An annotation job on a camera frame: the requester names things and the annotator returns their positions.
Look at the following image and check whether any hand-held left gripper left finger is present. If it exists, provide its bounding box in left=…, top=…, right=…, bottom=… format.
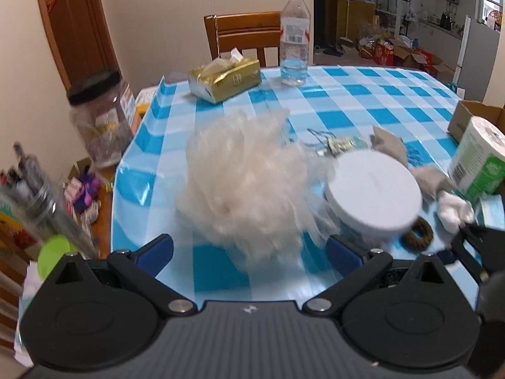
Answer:
left=55, top=234, right=198, bottom=317

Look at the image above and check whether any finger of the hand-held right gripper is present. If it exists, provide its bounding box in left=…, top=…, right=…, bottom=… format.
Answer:
left=451, top=234, right=494, bottom=285
left=460, top=223, right=505, bottom=245

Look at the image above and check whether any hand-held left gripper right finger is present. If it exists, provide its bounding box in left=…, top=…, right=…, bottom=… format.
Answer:
left=302, top=235, right=446, bottom=318

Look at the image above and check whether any blue face mask pack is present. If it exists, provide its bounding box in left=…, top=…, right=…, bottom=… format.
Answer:
left=473, top=194, right=505, bottom=230

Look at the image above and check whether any brown hair scrunchie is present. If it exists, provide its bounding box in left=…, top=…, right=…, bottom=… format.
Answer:
left=402, top=217, right=435, bottom=251

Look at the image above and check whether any toilet paper roll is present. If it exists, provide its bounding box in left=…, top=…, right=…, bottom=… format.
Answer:
left=448, top=116, right=505, bottom=204

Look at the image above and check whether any white mesh bath pouf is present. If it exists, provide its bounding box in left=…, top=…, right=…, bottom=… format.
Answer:
left=175, top=108, right=340, bottom=269

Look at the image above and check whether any round white lidded container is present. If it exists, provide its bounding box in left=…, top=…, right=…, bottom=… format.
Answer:
left=324, top=152, right=424, bottom=245

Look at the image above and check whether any grey-brown cloth piece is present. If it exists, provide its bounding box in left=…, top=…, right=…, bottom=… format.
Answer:
left=408, top=166, right=458, bottom=202
left=369, top=125, right=409, bottom=166

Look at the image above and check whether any pile of purple wrapped candies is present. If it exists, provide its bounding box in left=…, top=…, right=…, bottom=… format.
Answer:
left=65, top=174, right=103, bottom=226

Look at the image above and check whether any green round lid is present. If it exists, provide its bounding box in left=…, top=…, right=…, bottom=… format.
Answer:
left=35, top=235, right=80, bottom=285

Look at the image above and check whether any key bunch with charm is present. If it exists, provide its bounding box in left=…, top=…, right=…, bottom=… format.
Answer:
left=308, top=127, right=369, bottom=159

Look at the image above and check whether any clear jar of pens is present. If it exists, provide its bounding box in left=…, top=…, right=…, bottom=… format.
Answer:
left=0, top=142, right=99, bottom=261

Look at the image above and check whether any glass jar with black lid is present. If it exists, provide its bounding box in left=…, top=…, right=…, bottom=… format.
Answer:
left=66, top=69, right=135, bottom=168

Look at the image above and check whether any orange white carton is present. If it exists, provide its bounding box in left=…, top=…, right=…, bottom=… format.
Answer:
left=118, top=81, right=139, bottom=131

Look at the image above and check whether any blue checkered tablecloth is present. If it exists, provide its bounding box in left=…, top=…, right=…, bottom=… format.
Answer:
left=14, top=65, right=505, bottom=368

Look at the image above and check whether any grey refrigerator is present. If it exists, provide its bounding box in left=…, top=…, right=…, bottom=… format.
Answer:
left=460, top=16, right=505, bottom=103

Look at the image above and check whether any gold tissue pack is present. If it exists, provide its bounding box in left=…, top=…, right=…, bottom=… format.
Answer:
left=187, top=48, right=262, bottom=105

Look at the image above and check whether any open cardboard floor box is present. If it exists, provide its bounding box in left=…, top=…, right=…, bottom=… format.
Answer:
left=389, top=39, right=427, bottom=68

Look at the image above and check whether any red gift box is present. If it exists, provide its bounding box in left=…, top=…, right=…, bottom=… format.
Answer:
left=373, top=43, right=395, bottom=66

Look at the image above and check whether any clear plastic water bottle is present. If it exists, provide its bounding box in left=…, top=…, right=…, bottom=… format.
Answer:
left=279, top=0, right=310, bottom=86

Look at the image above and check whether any brown wooden door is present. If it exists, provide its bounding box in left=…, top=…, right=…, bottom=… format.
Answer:
left=33, top=0, right=123, bottom=91

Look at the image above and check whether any yellow wooden cabinet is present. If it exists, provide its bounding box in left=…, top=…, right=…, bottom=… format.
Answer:
left=329, top=0, right=375, bottom=42

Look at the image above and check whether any wooden chair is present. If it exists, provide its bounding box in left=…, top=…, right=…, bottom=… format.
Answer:
left=204, top=11, right=282, bottom=68

